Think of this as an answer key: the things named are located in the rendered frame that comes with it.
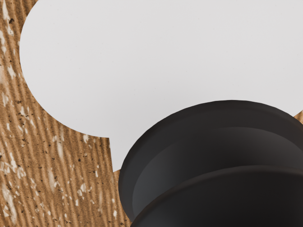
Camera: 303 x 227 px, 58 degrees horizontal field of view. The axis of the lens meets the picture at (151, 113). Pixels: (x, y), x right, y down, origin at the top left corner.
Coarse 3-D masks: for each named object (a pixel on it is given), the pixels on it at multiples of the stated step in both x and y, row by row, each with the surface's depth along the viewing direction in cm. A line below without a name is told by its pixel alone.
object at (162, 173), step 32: (224, 128) 5; (160, 160) 5; (192, 160) 5; (224, 160) 5; (256, 160) 5; (288, 160) 5; (160, 192) 5; (192, 192) 4; (224, 192) 4; (256, 192) 4; (288, 192) 4; (160, 224) 4; (192, 224) 4; (224, 224) 4; (256, 224) 3; (288, 224) 3
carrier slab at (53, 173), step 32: (0, 0) 13; (32, 0) 13; (0, 32) 14; (0, 64) 14; (0, 96) 15; (32, 96) 15; (0, 128) 16; (32, 128) 16; (64, 128) 16; (0, 160) 17; (32, 160) 17; (64, 160) 17; (96, 160) 17; (0, 192) 19; (32, 192) 19; (64, 192) 18; (96, 192) 18; (0, 224) 20; (32, 224) 20; (64, 224) 20; (96, 224) 20; (128, 224) 20
